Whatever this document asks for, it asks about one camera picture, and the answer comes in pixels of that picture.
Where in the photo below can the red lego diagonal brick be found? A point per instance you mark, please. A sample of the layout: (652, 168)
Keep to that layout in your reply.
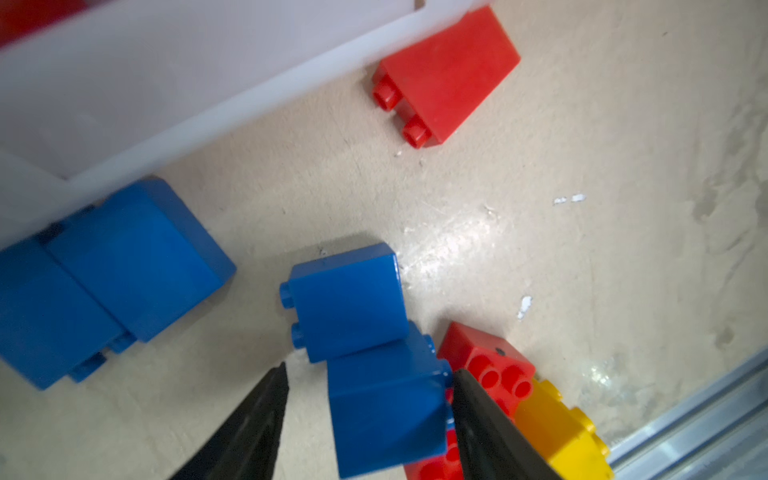
(503, 372)

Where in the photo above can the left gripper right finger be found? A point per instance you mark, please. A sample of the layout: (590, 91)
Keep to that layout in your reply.
(490, 445)

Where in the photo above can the small red lego back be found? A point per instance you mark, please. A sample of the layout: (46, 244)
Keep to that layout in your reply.
(436, 84)

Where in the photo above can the yellow lego front right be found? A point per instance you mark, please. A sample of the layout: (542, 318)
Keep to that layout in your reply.
(565, 437)

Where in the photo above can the blue lego pair back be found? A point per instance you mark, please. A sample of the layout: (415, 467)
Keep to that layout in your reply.
(102, 279)

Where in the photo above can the large red lego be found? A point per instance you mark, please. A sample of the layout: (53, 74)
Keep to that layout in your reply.
(20, 18)

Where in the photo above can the middle white bin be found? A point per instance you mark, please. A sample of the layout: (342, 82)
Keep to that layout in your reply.
(107, 96)

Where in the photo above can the aluminium front rail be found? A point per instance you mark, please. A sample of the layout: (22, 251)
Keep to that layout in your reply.
(718, 433)

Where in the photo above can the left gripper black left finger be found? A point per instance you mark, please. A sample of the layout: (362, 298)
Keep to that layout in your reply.
(247, 443)

